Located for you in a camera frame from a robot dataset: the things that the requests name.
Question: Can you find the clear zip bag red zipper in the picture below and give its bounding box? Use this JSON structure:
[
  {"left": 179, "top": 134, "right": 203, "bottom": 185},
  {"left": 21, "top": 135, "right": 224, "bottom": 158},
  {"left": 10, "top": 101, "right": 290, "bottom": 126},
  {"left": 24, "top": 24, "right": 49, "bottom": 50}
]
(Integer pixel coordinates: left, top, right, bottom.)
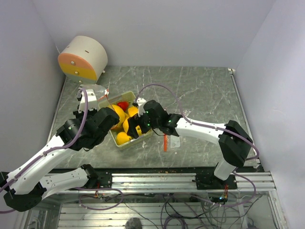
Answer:
[{"left": 79, "top": 84, "right": 109, "bottom": 103}]

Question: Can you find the yellow banana bunch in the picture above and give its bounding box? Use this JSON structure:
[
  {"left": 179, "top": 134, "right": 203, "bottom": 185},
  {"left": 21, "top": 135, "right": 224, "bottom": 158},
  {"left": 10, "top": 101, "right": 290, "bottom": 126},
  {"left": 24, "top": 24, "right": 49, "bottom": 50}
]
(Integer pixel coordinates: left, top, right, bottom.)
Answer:
[{"left": 111, "top": 104, "right": 126, "bottom": 130}]

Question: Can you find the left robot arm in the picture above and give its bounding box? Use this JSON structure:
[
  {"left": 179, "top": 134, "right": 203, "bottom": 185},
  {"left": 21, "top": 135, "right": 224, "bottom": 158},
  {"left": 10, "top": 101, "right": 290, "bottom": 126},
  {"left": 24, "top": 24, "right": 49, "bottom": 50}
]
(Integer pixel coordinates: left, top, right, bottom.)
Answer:
[{"left": 0, "top": 107, "right": 120, "bottom": 212}]

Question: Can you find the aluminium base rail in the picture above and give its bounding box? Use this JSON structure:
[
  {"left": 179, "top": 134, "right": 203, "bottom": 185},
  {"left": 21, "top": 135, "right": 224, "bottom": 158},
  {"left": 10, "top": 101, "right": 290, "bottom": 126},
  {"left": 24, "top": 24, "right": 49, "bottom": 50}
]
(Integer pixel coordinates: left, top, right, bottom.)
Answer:
[{"left": 28, "top": 167, "right": 277, "bottom": 194}]

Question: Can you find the pale green plastic basket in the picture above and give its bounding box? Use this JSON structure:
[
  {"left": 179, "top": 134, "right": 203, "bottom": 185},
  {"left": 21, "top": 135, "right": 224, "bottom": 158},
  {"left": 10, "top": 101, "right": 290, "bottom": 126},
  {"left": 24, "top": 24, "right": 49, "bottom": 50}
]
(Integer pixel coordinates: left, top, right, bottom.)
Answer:
[{"left": 97, "top": 91, "right": 153, "bottom": 149}]

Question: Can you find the yellow bell pepper toy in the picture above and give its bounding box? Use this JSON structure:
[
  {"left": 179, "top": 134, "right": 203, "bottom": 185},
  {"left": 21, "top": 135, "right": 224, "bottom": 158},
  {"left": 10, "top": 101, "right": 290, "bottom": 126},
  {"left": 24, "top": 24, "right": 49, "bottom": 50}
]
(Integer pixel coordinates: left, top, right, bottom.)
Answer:
[{"left": 127, "top": 106, "right": 138, "bottom": 117}]

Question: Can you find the red strawberry toy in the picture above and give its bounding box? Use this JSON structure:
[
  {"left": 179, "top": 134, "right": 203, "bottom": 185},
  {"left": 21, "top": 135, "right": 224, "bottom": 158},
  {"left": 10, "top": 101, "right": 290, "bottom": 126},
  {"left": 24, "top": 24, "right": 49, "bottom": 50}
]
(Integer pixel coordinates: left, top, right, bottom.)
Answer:
[{"left": 117, "top": 101, "right": 129, "bottom": 111}]

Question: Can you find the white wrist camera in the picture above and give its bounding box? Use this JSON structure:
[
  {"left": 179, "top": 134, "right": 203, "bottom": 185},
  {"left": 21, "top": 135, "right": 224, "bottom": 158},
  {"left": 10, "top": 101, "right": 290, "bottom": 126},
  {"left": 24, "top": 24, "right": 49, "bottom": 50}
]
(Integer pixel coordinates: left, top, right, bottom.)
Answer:
[
  {"left": 77, "top": 89, "right": 97, "bottom": 113},
  {"left": 133, "top": 97, "right": 147, "bottom": 117}
]

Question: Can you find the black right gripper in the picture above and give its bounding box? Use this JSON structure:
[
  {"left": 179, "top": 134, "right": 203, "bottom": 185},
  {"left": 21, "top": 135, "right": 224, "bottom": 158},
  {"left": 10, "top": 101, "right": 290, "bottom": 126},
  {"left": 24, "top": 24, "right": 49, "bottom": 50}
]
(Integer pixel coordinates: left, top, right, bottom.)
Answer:
[{"left": 127, "top": 110, "right": 160, "bottom": 139}]

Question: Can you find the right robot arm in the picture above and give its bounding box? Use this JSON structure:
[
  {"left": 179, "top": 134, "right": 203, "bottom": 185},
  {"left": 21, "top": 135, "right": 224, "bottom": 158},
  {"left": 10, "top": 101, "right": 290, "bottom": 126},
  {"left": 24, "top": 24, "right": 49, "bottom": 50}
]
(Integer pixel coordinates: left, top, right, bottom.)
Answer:
[{"left": 129, "top": 98, "right": 253, "bottom": 189}]

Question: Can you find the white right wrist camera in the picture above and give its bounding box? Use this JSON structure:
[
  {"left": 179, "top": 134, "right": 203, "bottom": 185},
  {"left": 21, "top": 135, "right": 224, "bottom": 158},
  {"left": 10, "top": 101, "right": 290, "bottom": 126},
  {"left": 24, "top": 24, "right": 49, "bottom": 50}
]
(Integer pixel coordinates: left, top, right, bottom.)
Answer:
[{"left": 133, "top": 97, "right": 147, "bottom": 117}]

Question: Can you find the yellow orange toy fruit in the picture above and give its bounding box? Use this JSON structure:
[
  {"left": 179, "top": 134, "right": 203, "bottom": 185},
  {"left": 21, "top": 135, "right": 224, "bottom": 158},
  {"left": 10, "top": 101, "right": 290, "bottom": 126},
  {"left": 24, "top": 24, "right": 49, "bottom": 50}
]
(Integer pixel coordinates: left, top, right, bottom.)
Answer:
[{"left": 116, "top": 132, "right": 132, "bottom": 146}]

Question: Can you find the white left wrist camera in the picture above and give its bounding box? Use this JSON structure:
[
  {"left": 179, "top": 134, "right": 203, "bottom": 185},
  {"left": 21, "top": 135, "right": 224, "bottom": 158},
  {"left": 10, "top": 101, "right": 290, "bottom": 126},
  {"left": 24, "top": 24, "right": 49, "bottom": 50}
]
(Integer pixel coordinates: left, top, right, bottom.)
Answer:
[{"left": 77, "top": 89, "right": 97, "bottom": 113}]

